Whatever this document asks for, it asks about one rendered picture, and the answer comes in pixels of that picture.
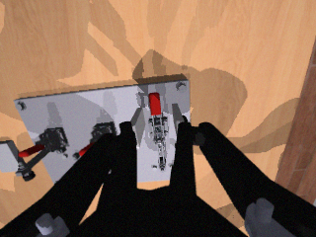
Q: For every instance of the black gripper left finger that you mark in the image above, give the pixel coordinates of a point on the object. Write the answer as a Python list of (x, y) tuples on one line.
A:
[(63, 207)]

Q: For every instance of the grey metal fixture plate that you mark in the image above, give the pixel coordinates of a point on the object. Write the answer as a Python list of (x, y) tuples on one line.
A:
[(77, 112)]

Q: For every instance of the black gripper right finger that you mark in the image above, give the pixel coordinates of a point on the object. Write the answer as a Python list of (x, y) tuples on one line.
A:
[(269, 210)]

